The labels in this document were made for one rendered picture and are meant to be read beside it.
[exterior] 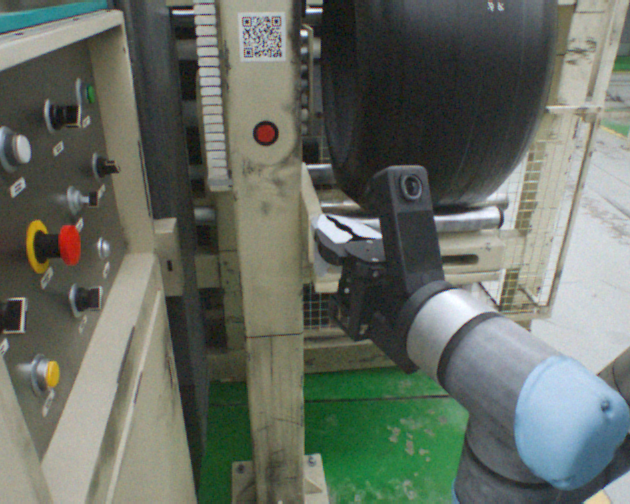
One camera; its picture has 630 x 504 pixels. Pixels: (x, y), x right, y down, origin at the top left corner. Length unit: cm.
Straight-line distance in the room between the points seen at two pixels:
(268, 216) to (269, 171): 9
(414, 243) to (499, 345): 12
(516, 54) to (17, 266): 67
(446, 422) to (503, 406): 149
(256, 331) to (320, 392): 82
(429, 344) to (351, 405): 147
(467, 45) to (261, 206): 46
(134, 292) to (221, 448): 103
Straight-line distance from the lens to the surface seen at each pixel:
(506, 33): 82
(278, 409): 128
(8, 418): 40
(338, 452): 174
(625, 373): 48
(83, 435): 60
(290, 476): 146
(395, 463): 173
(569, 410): 37
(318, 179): 120
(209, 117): 95
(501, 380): 38
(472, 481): 45
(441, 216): 99
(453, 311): 42
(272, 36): 92
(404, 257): 45
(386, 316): 49
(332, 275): 96
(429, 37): 77
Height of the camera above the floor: 131
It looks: 28 degrees down
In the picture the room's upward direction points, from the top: straight up
